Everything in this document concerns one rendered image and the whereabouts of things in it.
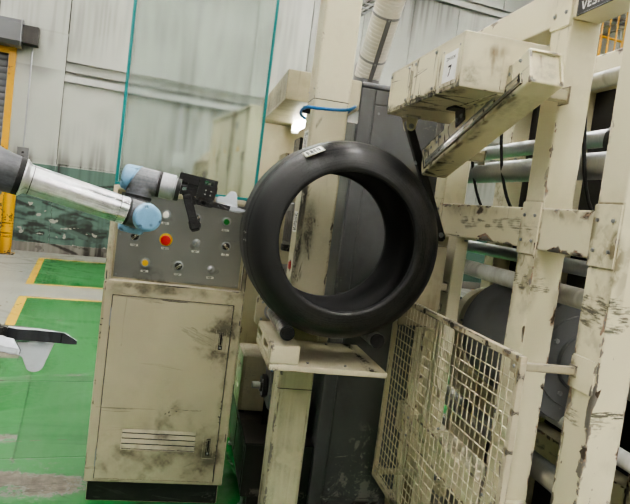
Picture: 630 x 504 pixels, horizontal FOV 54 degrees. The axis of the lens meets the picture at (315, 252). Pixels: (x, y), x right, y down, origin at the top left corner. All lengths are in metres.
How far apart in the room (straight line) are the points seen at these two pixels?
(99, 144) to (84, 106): 0.64
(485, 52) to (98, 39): 9.70
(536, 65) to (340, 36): 0.82
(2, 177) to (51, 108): 9.23
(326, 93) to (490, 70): 0.69
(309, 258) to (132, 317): 0.77
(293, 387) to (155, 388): 0.62
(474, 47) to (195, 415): 1.76
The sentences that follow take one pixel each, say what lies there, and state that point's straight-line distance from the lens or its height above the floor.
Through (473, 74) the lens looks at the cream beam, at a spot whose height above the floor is 1.67.
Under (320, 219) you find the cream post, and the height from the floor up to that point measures 1.24.
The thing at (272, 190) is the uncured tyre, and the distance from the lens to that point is 1.78.
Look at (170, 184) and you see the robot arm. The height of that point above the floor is 1.29.
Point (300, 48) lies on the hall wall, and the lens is 11.76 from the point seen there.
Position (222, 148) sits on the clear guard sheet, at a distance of 2.54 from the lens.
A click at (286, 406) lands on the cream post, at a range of 2.31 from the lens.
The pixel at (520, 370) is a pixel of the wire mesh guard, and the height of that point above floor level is 0.97.
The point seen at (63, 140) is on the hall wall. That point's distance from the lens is 10.91.
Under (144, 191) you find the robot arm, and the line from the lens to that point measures 1.84.
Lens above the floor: 1.28
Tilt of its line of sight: 4 degrees down
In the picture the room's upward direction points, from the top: 7 degrees clockwise
